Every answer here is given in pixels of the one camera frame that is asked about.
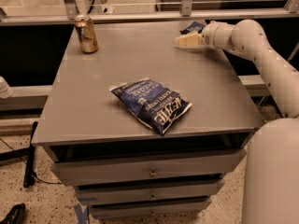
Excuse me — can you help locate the bottom grey drawer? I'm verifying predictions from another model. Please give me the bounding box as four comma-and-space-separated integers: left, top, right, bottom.
90, 197, 211, 219

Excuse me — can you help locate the grey metal railing frame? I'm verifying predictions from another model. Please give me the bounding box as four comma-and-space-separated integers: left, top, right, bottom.
0, 0, 299, 112

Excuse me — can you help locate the blue rxbar wrapper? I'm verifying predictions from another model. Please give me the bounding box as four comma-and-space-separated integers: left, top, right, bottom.
180, 21, 205, 35

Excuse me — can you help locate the middle grey drawer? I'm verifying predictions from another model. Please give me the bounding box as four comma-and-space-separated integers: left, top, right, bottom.
76, 179, 224, 205

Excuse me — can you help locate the blue kettle chips bag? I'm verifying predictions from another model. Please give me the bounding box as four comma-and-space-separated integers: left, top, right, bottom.
110, 77, 192, 136

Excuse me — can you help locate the black shoe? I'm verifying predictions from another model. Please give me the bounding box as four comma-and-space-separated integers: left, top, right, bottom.
0, 203, 26, 224

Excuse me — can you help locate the top grey drawer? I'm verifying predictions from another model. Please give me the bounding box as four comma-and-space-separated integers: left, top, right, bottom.
51, 148, 247, 186

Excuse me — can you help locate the grey drawer cabinet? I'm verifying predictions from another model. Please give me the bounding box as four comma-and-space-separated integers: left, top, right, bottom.
32, 20, 265, 221

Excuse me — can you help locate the grey drawer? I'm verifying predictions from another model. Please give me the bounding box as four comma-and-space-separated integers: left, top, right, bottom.
51, 148, 247, 186
76, 179, 224, 205
90, 197, 211, 219

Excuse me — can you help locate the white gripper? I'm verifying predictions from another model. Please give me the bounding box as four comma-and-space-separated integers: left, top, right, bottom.
175, 21, 235, 50

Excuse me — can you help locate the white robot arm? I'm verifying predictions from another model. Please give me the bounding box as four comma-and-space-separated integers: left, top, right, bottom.
175, 20, 299, 224

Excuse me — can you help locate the gold soda can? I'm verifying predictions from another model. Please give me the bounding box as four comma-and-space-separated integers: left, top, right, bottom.
74, 15, 98, 53

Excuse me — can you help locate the black pole on floor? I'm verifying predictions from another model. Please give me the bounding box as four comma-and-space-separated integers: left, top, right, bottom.
22, 120, 39, 189

